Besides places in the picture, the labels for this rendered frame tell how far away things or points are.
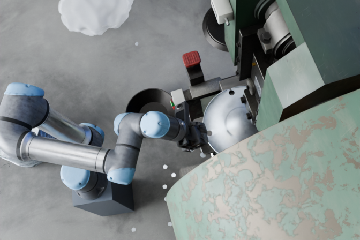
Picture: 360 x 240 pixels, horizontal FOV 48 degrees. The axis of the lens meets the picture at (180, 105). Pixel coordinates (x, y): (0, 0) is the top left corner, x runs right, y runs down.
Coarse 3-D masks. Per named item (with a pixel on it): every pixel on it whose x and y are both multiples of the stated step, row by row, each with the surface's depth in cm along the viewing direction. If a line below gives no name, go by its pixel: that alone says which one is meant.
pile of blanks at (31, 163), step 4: (40, 132) 219; (44, 132) 225; (44, 136) 224; (48, 136) 230; (52, 136) 235; (0, 156) 214; (8, 160) 221; (12, 160) 218; (16, 160) 218; (32, 160) 225; (36, 160) 228; (20, 164) 229; (24, 164) 229; (28, 164) 229; (32, 164) 230; (36, 164) 233
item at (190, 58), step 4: (188, 52) 163; (192, 52) 163; (196, 52) 163; (184, 56) 163; (188, 56) 163; (192, 56) 162; (196, 56) 162; (184, 60) 162; (188, 60) 162; (192, 60) 162; (196, 60) 162; (200, 60) 162; (184, 64) 162; (188, 64) 161; (192, 64) 161; (196, 64) 162
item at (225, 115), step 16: (224, 96) 152; (240, 96) 152; (208, 112) 151; (224, 112) 150; (240, 112) 149; (208, 128) 149; (224, 128) 148; (240, 128) 147; (256, 128) 146; (224, 144) 146
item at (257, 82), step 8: (256, 56) 114; (264, 56) 114; (272, 56) 113; (256, 64) 115; (264, 64) 113; (256, 72) 118; (264, 72) 112; (248, 80) 128; (256, 80) 121; (264, 80) 111; (248, 88) 129; (256, 88) 125; (248, 96) 131; (256, 96) 129; (248, 104) 131; (256, 104) 129; (248, 112) 136
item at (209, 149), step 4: (196, 120) 150; (200, 120) 150; (208, 132) 148; (208, 144) 147; (204, 148) 146; (208, 148) 146; (212, 148) 146; (204, 152) 146; (208, 152) 146; (212, 152) 146
